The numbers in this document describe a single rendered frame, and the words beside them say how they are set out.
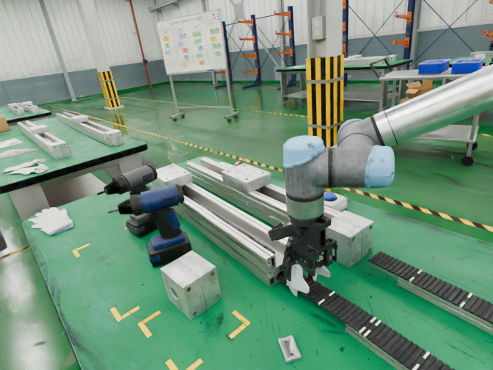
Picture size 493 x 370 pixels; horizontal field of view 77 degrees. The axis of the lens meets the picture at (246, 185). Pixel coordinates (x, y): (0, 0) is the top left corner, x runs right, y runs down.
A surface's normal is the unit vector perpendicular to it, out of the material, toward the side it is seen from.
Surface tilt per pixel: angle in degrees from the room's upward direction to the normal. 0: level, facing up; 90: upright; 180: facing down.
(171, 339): 0
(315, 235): 90
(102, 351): 0
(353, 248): 90
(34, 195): 90
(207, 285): 90
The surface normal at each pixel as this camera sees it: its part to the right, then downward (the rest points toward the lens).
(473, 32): -0.75, 0.35
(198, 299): 0.68, 0.22
